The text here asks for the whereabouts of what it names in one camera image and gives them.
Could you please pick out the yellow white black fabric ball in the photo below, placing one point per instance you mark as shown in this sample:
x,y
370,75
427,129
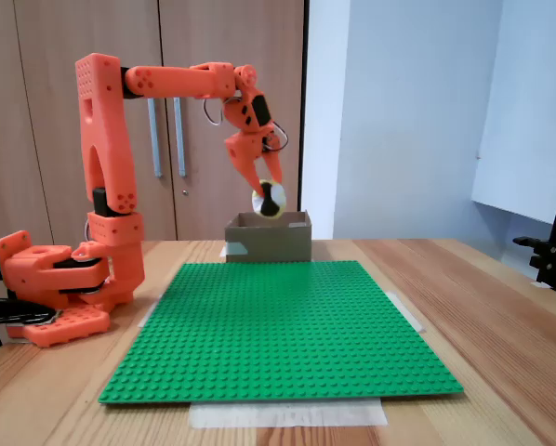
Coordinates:
x,y
271,204

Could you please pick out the brown cardboard box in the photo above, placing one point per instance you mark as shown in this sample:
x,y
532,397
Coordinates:
x,y
268,244

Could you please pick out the green studded baseplate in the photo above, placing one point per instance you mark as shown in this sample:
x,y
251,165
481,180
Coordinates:
x,y
282,334

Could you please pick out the beige masking tape strip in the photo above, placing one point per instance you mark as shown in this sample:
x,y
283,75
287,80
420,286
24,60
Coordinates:
x,y
150,311
282,415
410,316

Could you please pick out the black table clamp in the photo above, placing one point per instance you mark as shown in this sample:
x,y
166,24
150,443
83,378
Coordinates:
x,y
13,313

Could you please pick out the white wall panel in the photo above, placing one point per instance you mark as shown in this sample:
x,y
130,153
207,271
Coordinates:
x,y
529,116

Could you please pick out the black camera stand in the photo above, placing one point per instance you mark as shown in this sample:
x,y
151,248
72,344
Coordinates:
x,y
547,260

